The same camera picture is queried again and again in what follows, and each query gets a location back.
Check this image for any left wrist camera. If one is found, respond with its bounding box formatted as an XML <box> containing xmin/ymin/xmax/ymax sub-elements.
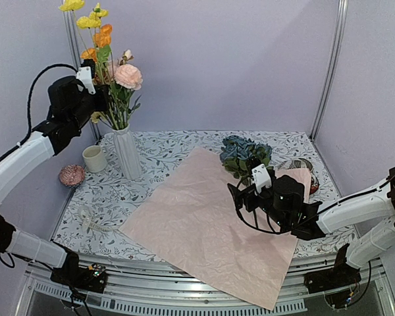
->
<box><xmin>76</xmin><ymin>59</ymin><xmax>95</xmax><ymax>95</ymax></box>

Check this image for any aluminium frame post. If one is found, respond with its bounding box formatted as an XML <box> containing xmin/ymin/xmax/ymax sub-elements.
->
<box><xmin>309</xmin><ymin>0</ymin><xmax>348</xmax><ymax>142</ymax></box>
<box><xmin>63</xmin><ymin>11</ymin><xmax>101</xmax><ymax>142</ymax></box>

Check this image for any cream ceramic mug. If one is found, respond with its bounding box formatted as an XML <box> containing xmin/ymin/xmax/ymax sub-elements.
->
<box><xmin>82</xmin><ymin>145</ymin><xmax>107</xmax><ymax>173</ymax></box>

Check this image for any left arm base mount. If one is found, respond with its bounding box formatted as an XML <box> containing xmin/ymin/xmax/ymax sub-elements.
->
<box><xmin>50</xmin><ymin>251</ymin><xmax>108</xmax><ymax>294</ymax></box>

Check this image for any pink patterned ball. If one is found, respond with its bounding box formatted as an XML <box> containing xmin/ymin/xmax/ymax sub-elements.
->
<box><xmin>59</xmin><ymin>165</ymin><xmax>86</xmax><ymax>188</ymax></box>

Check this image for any right aluminium frame post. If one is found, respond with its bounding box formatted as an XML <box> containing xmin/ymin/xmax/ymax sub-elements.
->
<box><xmin>309</xmin><ymin>0</ymin><xmax>348</xmax><ymax>142</ymax></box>

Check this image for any peach peony flower stem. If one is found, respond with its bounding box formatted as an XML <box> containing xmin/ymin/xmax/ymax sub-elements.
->
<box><xmin>112</xmin><ymin>49</ymin><xmax>144</xmax><ymax>130</ymax></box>

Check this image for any orange poppy flower stem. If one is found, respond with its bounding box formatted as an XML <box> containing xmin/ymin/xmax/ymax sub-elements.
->
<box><xmin>80</xmin><ymin>23</ymin><xmax>119</xmax><ymax>130</ymax></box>

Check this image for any left aluminium frame post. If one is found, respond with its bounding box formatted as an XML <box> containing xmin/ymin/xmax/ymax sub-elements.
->
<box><xmin>63</xmin><ymin>11</ymin><xmax>101</xmax><ymax>142</ymax></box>

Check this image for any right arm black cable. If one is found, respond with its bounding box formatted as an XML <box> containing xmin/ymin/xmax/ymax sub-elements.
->
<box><xmin>235</xmin><ymin>167</ymin><xmax>395</xmax><ymax>235</ymax></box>

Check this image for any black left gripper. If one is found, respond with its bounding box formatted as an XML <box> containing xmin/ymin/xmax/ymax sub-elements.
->
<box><xmin>69</xmin><ymin>84</ymin><xmax>111</xmax><ymax>129</ymax></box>

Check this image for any pink wrapping paper sheet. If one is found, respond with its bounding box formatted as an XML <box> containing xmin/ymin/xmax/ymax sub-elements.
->
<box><xmin>120</xmin><ymin>147</ymin><xmax>298</xmax><ymax>310</ymax></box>

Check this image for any white ribbed ceramic vase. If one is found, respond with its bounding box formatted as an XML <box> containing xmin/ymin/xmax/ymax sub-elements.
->
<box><xmin>113</xmin><ymin>126</ymin><xmax>142</xmax><ymax>180</ymax></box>

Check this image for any cream printed ribbon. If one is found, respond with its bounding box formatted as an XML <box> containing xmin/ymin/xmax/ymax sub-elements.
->
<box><xmin>78</xmin><ymin>205</ymin><xmax>122</xmax><ymax>233</ymax></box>

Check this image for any pale yellow rose bunch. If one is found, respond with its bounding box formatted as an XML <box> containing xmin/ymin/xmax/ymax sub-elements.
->
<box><xmin>90</xmin><ymin>111</ymin><xmax>113</xmax><ymax>129</ymax></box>

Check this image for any floral patterned tablecloth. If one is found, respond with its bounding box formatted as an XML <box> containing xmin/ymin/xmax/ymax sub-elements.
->
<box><xmin>53</xmin><ymin>130</ymin><xmax>357</xmax><ymax>261</ymax></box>

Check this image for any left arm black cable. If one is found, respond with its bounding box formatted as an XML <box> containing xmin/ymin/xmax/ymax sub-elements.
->
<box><xmin>0</xmin><ymin>64</ymin><xmax>78</xmax><ymax>172</ymax></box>

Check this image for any blue flower bunch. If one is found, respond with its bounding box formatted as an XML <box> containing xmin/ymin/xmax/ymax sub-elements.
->
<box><xmin>219</xmin><ymin>135</ymin><xmax>273</xmax><ymax>186</ymax></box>

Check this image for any pink peony flower stem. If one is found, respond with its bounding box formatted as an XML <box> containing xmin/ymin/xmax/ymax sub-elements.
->
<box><xmin>106</xmin><ymin>61</ymin><xmax>125</xmax><ymax>130</ymax></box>

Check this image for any yellow poppy flower stem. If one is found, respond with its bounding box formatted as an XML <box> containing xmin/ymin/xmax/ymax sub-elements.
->
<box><xmin>58</xmin><ymin>0</ymin><xmax>119</xmax><ymax>130</ymax></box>

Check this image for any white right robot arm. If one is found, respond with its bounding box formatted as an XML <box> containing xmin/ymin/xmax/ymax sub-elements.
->
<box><xmin>228</xmin><ymin>165</ymin><xmax>395</xmax><ymax>287</ymax></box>

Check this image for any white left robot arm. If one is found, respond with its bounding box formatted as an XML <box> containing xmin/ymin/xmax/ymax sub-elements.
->
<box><xmin>0</xmin><ymin>76</ymin><xmax>109</xmax><ymax>286</ymax></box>

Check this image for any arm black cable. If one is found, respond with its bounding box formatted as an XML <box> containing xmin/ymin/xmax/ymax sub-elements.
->
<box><xmin>0</xmin><ymin>64</ymin><xmax>78</xmax><ymax>172</ymax></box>
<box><xmin>235</xmin><ymin>167</ymin><xmax>395</xmax><ymax>235</ymax></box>

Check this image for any aluminium front rail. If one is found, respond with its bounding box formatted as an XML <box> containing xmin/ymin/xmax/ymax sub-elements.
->
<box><xmin>16</xmin><ymin>254</ymin><xmax>395</xmax><ymax>315</ymax></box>

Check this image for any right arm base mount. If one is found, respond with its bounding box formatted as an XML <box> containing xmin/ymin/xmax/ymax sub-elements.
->
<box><xmin>303</xmin><ymin>244</ymin><xmax>361</xmax><ymax>294</ymax></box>

